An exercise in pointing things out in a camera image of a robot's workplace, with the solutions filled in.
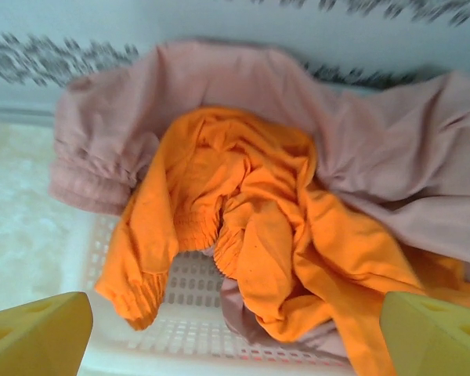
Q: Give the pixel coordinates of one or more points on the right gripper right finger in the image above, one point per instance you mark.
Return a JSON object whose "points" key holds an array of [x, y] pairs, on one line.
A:
{"points": [[434, 340]]}

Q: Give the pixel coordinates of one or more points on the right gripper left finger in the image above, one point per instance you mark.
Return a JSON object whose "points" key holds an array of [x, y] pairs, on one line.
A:
{"points": [[35, 337]]}

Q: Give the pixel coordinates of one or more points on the pink shorts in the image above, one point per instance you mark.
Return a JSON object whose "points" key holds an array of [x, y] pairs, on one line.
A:
{"points": [[376, 156]]}

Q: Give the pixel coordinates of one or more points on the light orange shorts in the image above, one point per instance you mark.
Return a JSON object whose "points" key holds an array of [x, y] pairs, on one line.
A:
{"points": [[266, 219]]}

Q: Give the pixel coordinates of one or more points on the white plastic basket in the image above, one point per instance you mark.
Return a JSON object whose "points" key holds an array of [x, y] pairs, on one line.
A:
{"points": [[192, 282]]}

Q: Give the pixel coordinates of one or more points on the aluminium table back rail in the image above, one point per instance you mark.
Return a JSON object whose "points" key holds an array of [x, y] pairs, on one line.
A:
{"points": [[15, 115]]}

